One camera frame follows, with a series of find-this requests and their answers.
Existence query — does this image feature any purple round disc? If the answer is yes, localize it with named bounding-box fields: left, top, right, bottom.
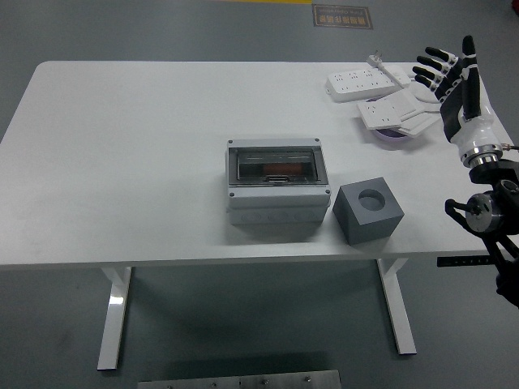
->
left=372, top=128, right=411, bottom=142

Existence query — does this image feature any grey electrical enclosure box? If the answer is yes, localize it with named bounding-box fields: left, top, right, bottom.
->
left=225, top=138, right=332, bottom=226

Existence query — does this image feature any black table control panel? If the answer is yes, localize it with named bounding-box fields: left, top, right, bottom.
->
left=436, top=254, right=494, bottom=267

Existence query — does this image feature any grey block with round hole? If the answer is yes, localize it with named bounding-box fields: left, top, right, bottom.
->
left=332, top=177, right=405, bottom=246

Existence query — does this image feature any transparent hinged box lid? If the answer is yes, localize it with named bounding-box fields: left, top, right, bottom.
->
left=227, top=146, right=328, bottom=186

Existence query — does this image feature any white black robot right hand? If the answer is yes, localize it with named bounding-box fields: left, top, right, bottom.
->
left=412, top=35, right=502, bottom=161

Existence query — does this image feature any brown floor sign sticker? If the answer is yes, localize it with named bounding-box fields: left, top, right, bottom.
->
left=311, top=4, right=373, bottom=30

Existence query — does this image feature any long white power strip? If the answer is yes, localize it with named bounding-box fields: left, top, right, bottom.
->
left=324, top=66, right=413, bottom=103

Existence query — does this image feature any grey metal plate with screws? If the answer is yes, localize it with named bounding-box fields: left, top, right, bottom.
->
left=137, top=369, right=341, bottom=389

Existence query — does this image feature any orange cylindrical battery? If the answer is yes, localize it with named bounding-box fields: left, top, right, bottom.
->
left=261, top=162, right=305, bottom=175

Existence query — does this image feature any white flat socket panel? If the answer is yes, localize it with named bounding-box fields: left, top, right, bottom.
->
left=384, top=91, right=442, bottom=137

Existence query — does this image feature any short white power strip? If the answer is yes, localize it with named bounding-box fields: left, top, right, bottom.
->
left=356, top=100, right=406, bottom=131

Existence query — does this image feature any white table leg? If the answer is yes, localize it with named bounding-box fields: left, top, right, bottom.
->
left=97, top=266, right=133, bottom=370
left=376, top=258, right=418, bottom=356

